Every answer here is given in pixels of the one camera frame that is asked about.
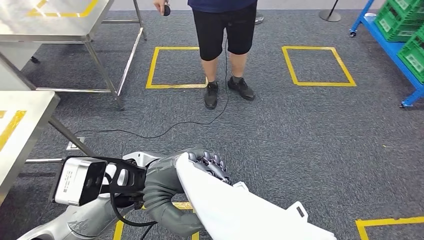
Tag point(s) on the black handheld device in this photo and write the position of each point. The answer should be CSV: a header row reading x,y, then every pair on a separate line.
x,y
167,10

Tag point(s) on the floor power outlet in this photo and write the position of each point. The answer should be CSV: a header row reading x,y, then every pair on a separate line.
x,y
75,143

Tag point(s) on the yellow workbench tape outline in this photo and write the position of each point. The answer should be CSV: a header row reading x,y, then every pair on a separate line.
x,y
11,129

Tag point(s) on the grey barrier post base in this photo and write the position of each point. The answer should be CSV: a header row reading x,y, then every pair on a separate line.
x,y
329,15

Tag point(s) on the steel table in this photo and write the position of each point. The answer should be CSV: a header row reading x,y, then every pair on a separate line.
x,y
59,23

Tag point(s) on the yellow floor tape square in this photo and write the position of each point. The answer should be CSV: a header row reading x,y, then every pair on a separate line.
x,y
387,221
324,84
184,205
175,86

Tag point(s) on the yellow table tape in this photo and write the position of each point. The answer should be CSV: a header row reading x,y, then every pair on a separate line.
x,y
63,14

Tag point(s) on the green plastic crate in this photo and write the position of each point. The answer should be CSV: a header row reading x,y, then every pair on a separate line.
x,y
397,20
414,59

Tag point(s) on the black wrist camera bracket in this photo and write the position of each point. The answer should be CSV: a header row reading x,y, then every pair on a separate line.
x,y
137,180

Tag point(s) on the white plastic body part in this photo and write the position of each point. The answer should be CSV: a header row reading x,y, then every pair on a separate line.
x,y
248,215

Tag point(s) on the person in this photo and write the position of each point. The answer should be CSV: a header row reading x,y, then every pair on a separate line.
x,y
225,30

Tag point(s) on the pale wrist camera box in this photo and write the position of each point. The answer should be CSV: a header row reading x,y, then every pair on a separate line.
x,y
76,180

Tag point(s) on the person's hand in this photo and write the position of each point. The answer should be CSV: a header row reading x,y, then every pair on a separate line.
x,y
159,6

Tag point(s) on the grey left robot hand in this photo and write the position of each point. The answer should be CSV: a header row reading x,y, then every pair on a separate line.
x,y
162,179

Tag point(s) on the white table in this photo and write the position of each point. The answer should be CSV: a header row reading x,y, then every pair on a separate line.
x,y
13,66

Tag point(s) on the blue metal shelf rack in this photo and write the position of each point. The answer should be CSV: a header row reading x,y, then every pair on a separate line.
x,y
387,47

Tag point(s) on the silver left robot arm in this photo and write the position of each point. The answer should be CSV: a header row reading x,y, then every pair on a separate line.
x,y
86,222

